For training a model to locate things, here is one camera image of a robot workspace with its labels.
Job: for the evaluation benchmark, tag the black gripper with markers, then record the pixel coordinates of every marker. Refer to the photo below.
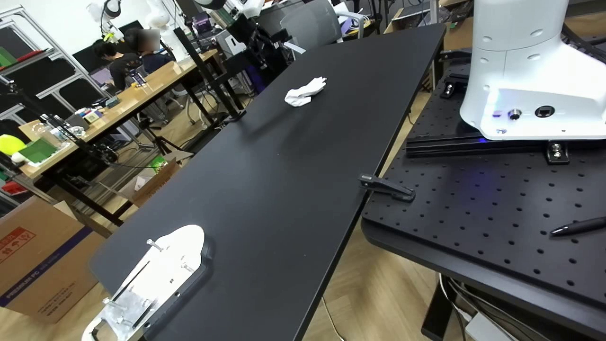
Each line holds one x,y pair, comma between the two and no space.
242,23

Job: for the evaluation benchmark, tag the white cloth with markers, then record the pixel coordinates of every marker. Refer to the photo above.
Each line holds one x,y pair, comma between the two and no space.
303,91

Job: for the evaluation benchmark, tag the white metal cabinet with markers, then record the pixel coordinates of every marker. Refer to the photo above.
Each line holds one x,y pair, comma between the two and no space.
227,42

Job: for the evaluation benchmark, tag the person in blue shirt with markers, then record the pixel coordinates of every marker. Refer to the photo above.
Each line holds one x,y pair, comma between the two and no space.
147,50

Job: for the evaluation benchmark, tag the small black tripod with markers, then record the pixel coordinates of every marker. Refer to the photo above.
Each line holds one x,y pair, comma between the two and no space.
153,135

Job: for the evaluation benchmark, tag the person in dark shirt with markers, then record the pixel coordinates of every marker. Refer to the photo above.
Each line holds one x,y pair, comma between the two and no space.
115,67

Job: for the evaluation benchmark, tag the long wooden table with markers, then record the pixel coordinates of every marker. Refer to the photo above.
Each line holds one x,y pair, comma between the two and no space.
119,106

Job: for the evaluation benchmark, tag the green object on floor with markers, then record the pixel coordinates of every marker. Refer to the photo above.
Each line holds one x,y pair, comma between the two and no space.
157,163

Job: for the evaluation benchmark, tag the small open cardboard box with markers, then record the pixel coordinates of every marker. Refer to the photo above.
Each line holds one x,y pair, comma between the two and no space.
153,182

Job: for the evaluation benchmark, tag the black table clamp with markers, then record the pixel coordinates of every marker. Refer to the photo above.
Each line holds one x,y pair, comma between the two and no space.
386,188

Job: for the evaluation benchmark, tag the green mat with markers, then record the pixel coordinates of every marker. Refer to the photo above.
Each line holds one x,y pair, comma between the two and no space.
37,152

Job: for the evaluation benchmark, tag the clear acrylic rack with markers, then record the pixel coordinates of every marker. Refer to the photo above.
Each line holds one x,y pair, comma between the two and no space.
153,275

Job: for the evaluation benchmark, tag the yellow-green object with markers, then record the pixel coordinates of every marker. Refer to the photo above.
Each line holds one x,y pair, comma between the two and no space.
9,144

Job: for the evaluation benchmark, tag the black perforated mounting board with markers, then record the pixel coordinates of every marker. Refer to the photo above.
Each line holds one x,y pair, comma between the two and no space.
498,214

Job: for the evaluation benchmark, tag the large cardboard box red label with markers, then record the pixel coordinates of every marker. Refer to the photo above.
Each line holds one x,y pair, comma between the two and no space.
43,258

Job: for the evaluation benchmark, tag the silver mounting bolt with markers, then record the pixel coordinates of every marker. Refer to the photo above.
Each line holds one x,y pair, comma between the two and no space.
556,152

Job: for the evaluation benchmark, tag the black pen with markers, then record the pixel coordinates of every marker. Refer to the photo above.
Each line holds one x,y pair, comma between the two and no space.
577,226

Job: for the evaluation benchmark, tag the metal shelf frame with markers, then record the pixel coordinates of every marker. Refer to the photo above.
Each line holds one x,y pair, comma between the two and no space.
43,76

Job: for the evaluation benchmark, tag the black aluminium rail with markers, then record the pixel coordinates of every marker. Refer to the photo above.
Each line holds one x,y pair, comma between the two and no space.
454,146

